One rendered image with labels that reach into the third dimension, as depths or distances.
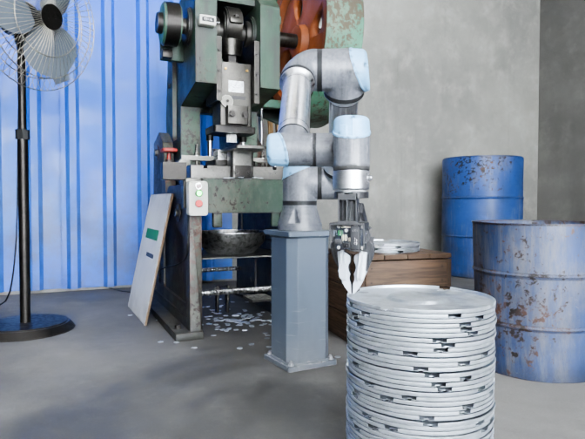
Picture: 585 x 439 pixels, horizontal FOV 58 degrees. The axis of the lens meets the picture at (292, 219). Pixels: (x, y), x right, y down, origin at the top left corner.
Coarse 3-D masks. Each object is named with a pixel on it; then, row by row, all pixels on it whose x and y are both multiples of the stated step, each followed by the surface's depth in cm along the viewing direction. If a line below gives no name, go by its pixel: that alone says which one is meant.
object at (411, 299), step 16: (368, 288) 118; (384, 288) 119; (400, 288) 119; (416, 288) 119; (432, 288) 119; (368, 304) 98; (384, 304) 101; (400, 304) 101; (416, 304) 100; (432, 304) 100; (448, 304) 101; (464, 304) 101; (480, 304) 101
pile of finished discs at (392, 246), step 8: (376, 240) 221; (384, 240) 221; (392, 240) 229; (400, 240) 227; (408, 240) 224; (376, 248) 210; (384, 248) 210; (392, 248) 210; (400, 248) 210; (408, 248) 204; (416, 248) 208
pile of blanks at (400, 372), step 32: (352, 320) 106; (384, 320) 98; (416, 320) 93; (448, 320) 92; (480, 320) 95; (352, 352) 103; (384, 352) 96; (416, 352) 96; (448, 352) 93; (480, 352) 95; (352, 384) 103; (384, 384) 96; (416, 384) 93; (448, 384) 93; (480, 384) 95; (352, 416) 103; (384, 416) 96; (416, 416) 93; (448, 416) 93; (480, 416) 97
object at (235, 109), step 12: (228, 72) 236; (240, 72) 238; (228, 84) 236; (240, 84) 238; (228, 96) 235; (240, 96) 238; (216, 108) 240; (228, 108) 233; (240, 108) 235; (216, 120) 240; (228, 120) 233; (240, 120) 236
